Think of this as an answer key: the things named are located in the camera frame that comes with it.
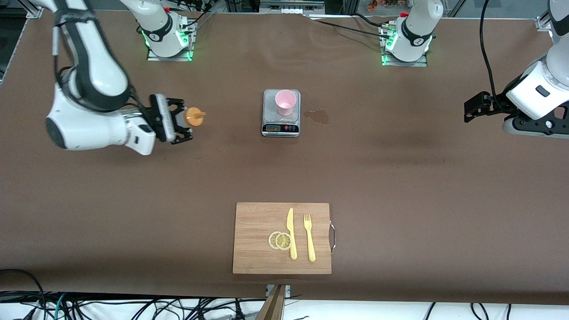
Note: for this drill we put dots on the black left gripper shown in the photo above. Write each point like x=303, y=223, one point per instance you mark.
x=497, y=103

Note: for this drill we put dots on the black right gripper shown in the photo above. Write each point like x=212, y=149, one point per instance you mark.
x=156, y=116

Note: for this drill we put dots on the squeeze bottle with orange cap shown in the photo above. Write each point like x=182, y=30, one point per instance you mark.
x=193, y=117

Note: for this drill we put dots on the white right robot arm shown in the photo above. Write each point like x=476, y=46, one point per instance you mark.
x=89, y=129

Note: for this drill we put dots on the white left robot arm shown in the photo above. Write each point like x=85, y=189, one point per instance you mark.
x=418, y=31

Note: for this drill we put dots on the pink plastic cup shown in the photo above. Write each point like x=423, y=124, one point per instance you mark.
x=285, y=104

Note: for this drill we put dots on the silver digital kitchen scale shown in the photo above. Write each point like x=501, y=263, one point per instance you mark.
x=281, y=129

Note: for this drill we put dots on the bamboo cutting board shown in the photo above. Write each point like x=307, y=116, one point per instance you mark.
x=258, y=231

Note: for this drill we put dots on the orange background item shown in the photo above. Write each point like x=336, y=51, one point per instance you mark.
x=372, y=5

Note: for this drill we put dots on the lemon slice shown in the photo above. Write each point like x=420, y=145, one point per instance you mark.
x=283, y=241
x=271, y=240

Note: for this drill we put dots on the white power strip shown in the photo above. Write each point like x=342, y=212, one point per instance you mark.
x=291, y=10

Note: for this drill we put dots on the yellow plastic knife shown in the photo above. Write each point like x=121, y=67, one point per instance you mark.
x=293, y=249

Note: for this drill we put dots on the yellow plastic fork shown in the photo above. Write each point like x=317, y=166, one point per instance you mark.
x=310, y=249

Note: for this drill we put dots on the aluminium frame corner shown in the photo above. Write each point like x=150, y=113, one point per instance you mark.
x=34, y=12
x=541, y=23

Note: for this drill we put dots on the metal table bracket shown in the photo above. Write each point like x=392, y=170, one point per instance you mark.
x=288, y=290

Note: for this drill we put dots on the wooden post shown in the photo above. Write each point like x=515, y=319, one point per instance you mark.
x=273, y=306

